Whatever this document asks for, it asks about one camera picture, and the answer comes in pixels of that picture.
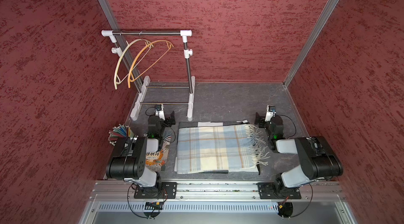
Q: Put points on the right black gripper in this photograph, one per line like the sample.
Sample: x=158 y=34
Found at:
x=261 y=119

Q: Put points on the left aluminium corner post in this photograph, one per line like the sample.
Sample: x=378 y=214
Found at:
x=120 y=39

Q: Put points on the blue cream plaid scarf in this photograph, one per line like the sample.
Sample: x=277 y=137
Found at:
x=214 y=148

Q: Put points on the white and steel clothes rack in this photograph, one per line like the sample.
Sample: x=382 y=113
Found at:
x=184 y=34

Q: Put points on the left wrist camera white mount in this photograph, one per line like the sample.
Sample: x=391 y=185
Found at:
x=159 y=111

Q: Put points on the right aluminium corner post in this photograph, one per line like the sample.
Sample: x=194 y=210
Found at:
x=315 y=32

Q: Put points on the aluminium front rail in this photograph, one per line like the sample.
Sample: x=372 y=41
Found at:
x=221 y=190

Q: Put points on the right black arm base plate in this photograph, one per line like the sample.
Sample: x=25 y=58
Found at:
x=275 y=192

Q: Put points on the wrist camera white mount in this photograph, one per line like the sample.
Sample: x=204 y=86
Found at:
x=270 y=112
x=159 y=111

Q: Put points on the green cup with straws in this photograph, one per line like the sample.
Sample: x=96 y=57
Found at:
x=121 y=131

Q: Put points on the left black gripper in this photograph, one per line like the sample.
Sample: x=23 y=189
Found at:
x=168 y=120

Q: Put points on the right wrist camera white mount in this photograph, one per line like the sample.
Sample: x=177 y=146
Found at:
x=270 y=112

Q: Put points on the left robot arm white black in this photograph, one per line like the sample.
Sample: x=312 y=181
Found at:
x=134 y=157

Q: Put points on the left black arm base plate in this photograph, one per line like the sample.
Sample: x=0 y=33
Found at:
x=163 y=191

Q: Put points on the aluminium corner post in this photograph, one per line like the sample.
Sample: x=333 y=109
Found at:
x=120 y=39
x=315 y=32

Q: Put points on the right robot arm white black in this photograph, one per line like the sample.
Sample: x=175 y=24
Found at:
x=317 y=160

